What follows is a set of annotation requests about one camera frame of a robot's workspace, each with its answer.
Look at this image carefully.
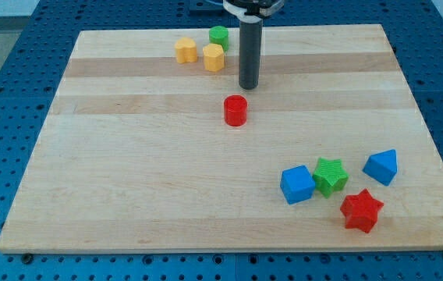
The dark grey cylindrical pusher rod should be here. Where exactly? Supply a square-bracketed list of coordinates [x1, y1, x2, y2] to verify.
[239, 20, 263, 90]

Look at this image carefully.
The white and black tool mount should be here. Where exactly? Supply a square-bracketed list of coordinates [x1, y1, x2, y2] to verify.
[222, 0, 285, 20]

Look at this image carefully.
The red cylinder block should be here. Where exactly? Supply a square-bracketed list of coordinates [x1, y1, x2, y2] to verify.
[224, 94, 248, 126]

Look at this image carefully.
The green cylinder block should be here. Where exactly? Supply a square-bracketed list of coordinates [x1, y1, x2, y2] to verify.
[208, 26, 229, 52]

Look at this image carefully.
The yellow hexagon block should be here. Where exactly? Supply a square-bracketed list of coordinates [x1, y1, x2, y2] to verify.
[203, 43, 225, 72]

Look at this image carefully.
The yellow heart block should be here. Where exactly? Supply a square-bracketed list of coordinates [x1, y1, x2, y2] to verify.
[174, 37, 198, 64]

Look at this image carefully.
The wooden board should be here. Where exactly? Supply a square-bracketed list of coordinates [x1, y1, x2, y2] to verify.
[0, 24, 443, 254]

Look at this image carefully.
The blue cube block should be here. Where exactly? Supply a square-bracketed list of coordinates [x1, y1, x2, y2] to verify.
[280, 165, 316, 205]

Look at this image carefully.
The green star block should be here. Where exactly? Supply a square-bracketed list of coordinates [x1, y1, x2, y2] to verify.
[312, 157, 349, 198]

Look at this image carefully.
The blue triangular prism block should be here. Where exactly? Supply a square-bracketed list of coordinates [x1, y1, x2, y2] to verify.
[362, 149, 398, 186]

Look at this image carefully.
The red star block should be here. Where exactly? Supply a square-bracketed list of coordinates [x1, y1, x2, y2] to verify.
[340, 189, 384, 233]

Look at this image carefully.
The dark blue base plate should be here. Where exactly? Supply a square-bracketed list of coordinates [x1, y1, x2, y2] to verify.
[188, 0, 226, 16]

